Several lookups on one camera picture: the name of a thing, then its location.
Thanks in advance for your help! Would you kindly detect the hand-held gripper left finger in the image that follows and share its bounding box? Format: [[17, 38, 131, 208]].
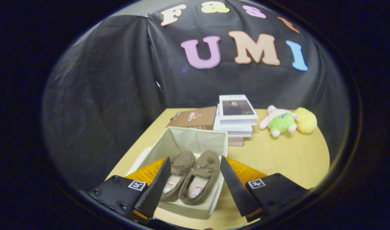
[[86, 157, 172, 224]]

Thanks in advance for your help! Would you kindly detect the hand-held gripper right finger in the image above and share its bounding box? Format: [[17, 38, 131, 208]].
[[220, 156, 311, 223]]

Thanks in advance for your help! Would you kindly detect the brown fuzzy shoe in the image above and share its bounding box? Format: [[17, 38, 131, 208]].
[[161, 150, 196, 202], [178, 150, 221, 206]]

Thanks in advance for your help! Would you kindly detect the grey fabric storage box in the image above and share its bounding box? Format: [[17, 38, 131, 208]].
[[126, 126, 229, 220]]

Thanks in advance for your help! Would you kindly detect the brown flat cardboard box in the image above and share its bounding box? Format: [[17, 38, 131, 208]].
[[166, 106, 218, 130]]

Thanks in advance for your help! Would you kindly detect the tan spine book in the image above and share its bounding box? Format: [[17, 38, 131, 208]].
[[228, 136, 245, 147]]

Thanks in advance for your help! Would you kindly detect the green and pink plush toy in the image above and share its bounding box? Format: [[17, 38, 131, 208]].
[[259, 105, 300, 138]]

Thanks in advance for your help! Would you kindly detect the yellow plush toy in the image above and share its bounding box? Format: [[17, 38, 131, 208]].
[[293, 107, 318, 134]]

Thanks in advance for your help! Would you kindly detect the black backdrop cloth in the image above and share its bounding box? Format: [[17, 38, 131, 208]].
[[42, 0, 350, 192]]

